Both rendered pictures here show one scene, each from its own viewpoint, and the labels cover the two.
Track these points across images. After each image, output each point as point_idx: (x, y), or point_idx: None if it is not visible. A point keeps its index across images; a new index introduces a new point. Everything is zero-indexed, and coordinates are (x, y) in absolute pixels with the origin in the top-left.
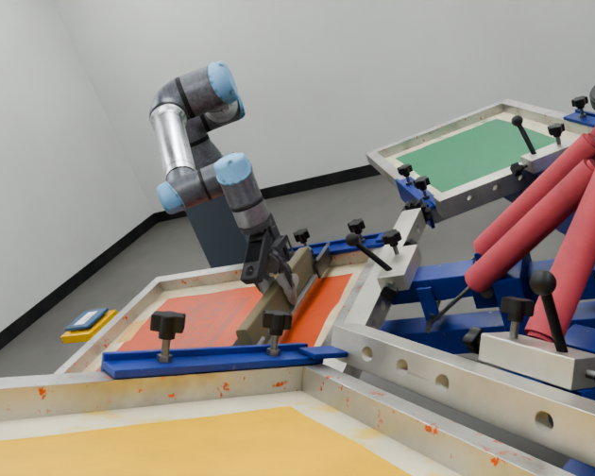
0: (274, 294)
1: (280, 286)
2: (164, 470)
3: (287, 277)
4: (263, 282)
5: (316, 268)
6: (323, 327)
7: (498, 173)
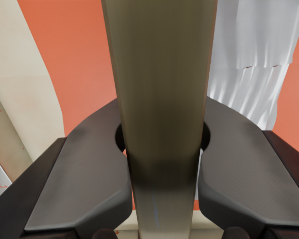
0: (112, 61)
1: (125, 144)
2: None
3: (25, 192)
4: (236, 171)
5: (138, 230)
6: (30, 36)
7: None
